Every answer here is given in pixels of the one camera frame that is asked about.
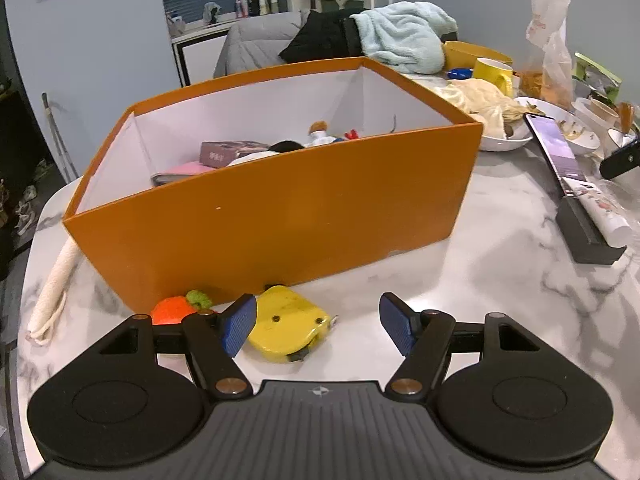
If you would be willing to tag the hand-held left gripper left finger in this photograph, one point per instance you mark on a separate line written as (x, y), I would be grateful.
(239, 325)

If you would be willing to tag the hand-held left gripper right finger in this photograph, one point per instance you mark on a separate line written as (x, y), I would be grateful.
(397, 325)

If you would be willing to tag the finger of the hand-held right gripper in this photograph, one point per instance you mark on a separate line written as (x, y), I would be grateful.
(620, 160)

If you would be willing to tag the yellow tape measure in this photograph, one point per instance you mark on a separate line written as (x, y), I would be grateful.
(287, 327)

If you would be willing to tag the orange cardboard box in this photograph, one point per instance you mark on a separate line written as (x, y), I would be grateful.
(280, 230)

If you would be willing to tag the pink wallet case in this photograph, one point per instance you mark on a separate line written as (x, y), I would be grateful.
(182, 172)

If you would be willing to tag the illustrated card box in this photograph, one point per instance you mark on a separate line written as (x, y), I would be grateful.
(227, 152)

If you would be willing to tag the white bowl of fries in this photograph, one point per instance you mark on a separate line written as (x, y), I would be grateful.
(575, 132)

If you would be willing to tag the white sauce cup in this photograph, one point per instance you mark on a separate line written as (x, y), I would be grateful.
(597, 110)

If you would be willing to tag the white cream tube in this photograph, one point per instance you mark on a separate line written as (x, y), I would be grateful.
(607, 215)

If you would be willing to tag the smartphone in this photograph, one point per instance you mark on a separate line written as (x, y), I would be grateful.
(555, 152)

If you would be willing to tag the orange crochet fruit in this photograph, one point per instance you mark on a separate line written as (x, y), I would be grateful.
(172, 310)

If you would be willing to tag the black rectangular box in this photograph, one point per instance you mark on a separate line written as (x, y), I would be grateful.
(585, 240)

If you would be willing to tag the green snack packet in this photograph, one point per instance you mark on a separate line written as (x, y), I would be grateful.
(597, 72)

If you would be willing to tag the white food bowl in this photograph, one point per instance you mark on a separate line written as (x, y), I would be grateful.
(500, 142)

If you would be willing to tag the clear plastic bag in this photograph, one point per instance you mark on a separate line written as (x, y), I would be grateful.
(550, 35)

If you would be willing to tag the yellow mug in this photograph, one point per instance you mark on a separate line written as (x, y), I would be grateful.
(492, 75)

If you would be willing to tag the blue lid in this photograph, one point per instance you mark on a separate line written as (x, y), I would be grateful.
(460, 73)

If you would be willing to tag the white rolled cloth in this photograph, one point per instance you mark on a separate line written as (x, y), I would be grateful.
(52, 295)

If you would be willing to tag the yellow bowl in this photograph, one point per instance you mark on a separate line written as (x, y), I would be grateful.
(465, 50)

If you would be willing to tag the light blue fleece blanket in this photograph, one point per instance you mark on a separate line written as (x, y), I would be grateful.
(405, 35)

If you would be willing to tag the grey crutch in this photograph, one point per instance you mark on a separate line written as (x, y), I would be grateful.
(57, 132)

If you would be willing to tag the white cabinet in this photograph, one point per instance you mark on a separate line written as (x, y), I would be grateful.
(200, 57)

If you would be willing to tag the grey duvet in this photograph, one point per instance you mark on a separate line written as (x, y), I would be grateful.
(255, 42)

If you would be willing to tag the black jacket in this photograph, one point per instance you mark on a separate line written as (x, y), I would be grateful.
(325, 35)

